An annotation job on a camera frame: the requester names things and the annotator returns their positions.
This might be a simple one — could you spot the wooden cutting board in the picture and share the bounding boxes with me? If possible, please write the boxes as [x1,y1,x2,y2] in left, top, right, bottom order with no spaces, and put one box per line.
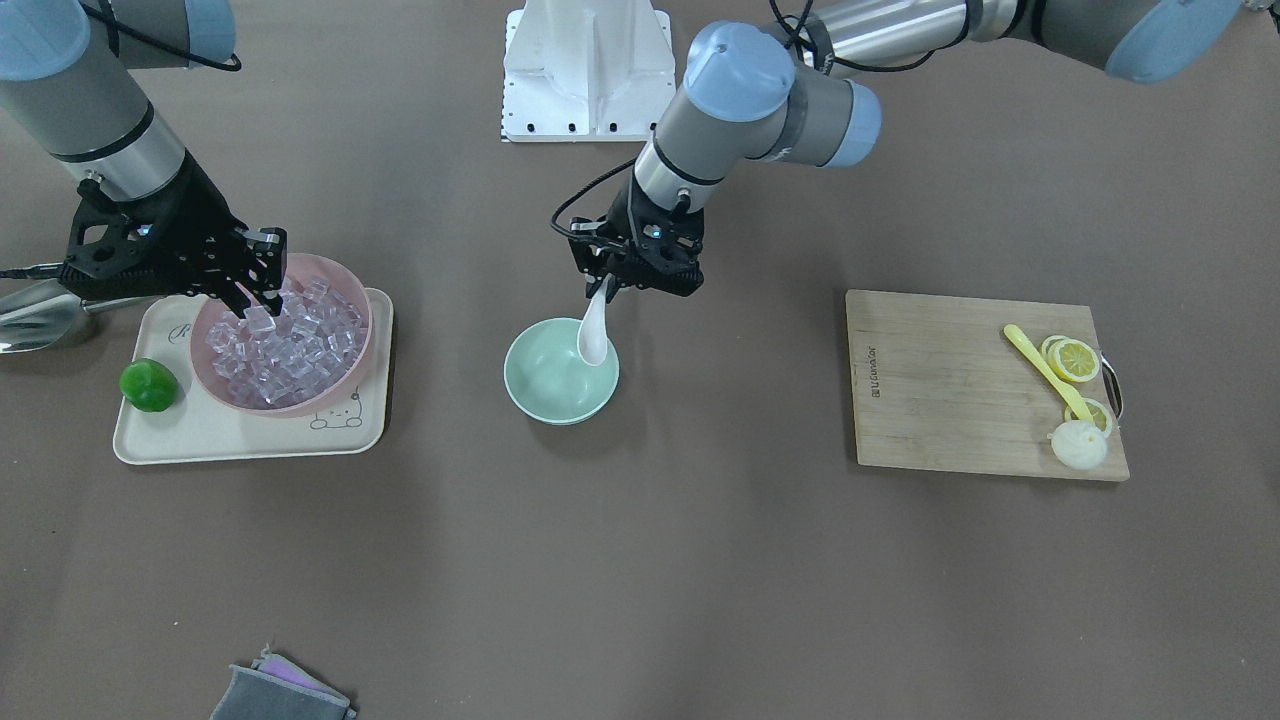
[845,290,1132,483]

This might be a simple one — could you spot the white ceramic spoon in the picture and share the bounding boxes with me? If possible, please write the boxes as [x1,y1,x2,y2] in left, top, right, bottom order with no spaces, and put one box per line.
[576,278,609,366]

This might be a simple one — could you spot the upper lemon slice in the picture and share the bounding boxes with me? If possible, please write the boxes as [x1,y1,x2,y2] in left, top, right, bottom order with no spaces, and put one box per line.
[1039,334,1101,383]

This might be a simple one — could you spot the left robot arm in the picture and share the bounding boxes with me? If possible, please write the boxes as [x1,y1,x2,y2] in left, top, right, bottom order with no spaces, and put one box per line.
[557,1,1243,302]

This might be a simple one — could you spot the clear ice cube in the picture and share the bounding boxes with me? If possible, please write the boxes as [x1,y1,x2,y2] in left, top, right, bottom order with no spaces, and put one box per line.
[244,305,276,338]

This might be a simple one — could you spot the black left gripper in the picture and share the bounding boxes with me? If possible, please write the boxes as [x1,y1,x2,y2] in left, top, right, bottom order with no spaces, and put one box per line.
[568,179,704,304]

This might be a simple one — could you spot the pink bowl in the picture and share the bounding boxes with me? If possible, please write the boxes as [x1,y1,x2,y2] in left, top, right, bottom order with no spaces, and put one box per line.
[189,252,378,418]

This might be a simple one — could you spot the beige serving tray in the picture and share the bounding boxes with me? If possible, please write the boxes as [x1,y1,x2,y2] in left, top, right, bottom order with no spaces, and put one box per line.
[113,288,394,465]

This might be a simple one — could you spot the metal ice scoop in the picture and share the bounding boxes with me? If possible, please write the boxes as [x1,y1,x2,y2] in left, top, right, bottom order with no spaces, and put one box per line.
[1,279,157,354]

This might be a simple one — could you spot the lemon slice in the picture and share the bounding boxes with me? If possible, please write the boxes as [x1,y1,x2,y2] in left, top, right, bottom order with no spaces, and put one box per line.
[1051,398,1116,442]
[1039,334,1101,383]

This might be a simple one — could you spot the lower lemon slice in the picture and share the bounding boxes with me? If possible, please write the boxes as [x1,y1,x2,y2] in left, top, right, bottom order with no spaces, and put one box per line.
[1051,398,1116,442]

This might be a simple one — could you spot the grey folded cloth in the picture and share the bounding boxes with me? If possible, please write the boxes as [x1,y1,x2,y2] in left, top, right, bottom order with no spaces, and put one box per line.
[210,646,358,719]

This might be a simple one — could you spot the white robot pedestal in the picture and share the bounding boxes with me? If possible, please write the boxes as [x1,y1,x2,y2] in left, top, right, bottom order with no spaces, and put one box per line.
[500,1,676,143]

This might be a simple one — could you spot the clear ice cubes pile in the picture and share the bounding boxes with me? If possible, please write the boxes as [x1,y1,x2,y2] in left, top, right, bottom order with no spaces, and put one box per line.
[204,275,370,410]

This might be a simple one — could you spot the yellow plastic knife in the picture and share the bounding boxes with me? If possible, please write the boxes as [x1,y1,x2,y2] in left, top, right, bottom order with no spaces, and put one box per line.
[1002,323,1093,421]

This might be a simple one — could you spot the green pepper toy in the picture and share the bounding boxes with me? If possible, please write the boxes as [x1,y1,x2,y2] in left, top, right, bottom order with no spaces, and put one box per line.
[118,357,180,413]

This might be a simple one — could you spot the mint green bowl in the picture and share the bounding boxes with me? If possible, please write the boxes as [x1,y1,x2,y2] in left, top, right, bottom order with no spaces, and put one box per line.
[503,318,620,427]

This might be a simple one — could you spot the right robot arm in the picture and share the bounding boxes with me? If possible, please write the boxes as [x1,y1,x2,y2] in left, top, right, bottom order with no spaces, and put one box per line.
[1,1,287,316]

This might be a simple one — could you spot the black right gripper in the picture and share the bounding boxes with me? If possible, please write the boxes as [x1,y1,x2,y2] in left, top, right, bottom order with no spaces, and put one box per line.
[58,155,287,320]

